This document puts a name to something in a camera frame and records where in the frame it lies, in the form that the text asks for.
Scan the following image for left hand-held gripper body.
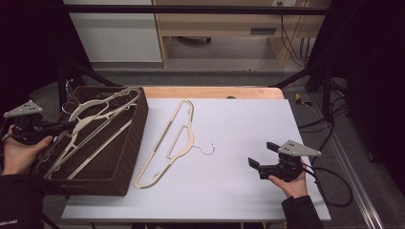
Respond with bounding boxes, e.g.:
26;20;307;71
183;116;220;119
3;99;53;146

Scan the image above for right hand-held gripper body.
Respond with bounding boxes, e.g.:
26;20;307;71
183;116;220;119
258;139;322;183

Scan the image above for beige plastic clothes hanger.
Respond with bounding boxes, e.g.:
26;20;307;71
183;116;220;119
62;79;135;181
133;99;216;190
41;86;142;179

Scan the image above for brown woven basket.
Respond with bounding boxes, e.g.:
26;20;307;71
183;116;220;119
34;85;150;198

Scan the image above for person's right hand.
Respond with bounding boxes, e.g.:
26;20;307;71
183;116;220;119
267;158;309;199

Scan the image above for person's left hand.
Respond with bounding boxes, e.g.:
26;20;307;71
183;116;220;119
1;124;54;177

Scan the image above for white table sheet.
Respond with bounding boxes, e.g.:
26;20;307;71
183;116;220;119
61;97;332;222

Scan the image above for yellow and black tool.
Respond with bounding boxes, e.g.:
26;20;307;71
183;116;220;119
294;93;313;108

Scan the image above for black curtain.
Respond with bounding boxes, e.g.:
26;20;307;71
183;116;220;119
0;0;94;128
307;0;405;195

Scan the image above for white cabinet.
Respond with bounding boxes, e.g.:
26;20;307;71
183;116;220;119
62;0;164;63

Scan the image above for light wooden desk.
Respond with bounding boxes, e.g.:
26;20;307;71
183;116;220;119
152;0;332;69

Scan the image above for black frame strut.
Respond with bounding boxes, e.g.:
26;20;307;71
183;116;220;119
57;61;124;112
272;61;334;122

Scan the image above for black floor cable bundle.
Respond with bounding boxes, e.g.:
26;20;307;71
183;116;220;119
298;77;352;135

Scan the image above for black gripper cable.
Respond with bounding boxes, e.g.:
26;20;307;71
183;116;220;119
302;164;354;208

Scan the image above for aluminium rail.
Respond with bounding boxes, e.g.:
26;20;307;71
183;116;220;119
330;132;387;229

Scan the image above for hanging black cables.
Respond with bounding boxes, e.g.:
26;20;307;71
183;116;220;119
276;1;317;67

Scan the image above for black horizontal frame bar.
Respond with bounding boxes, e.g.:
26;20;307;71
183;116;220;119
60;4;332;15

